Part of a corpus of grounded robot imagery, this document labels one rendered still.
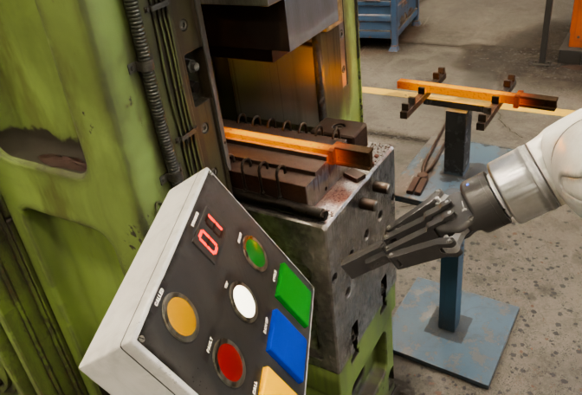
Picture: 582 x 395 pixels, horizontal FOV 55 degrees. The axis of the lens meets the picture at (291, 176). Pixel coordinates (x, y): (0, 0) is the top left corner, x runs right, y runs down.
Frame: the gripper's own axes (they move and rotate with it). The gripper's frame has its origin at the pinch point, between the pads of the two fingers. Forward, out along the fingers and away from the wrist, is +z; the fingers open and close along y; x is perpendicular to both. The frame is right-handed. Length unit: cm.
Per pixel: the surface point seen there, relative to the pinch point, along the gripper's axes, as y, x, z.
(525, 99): 80, -32, -31
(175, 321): -21.4, 18.7, 12.9
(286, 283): -0.3, 2.6, 12.5
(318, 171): 40.5, -2.6, 12.9
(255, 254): -0.5, 9.6, 12.8
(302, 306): -1.2, -1.7, 12.5
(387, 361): 58, -79, 41
